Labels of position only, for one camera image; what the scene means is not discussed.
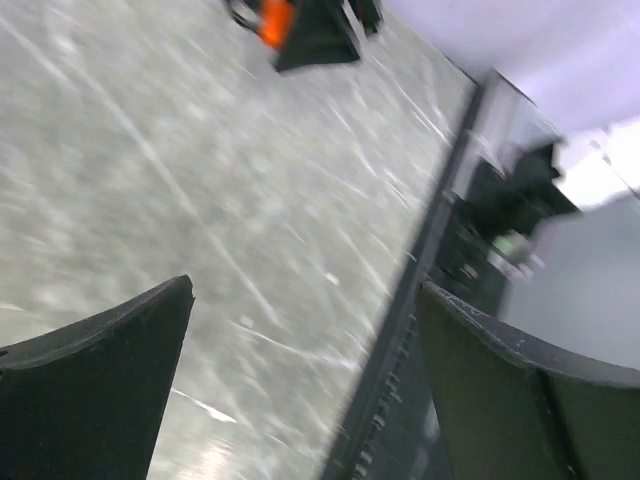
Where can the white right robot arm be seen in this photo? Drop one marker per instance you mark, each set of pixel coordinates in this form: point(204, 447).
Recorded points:
point(578, 62)

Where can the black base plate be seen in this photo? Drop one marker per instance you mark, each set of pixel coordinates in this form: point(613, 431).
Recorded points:
point(499, 179)

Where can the orange padlock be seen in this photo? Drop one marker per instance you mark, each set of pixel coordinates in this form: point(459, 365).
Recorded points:
point(275, 20)

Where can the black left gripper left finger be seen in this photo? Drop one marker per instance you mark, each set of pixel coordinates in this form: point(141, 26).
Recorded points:
point(86, 401)

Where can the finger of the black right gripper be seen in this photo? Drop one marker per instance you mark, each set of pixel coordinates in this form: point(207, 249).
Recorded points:
point(320, 34)
point(369, 14)

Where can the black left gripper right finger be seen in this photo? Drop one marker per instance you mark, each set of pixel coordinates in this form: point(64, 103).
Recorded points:
point(512, 406)

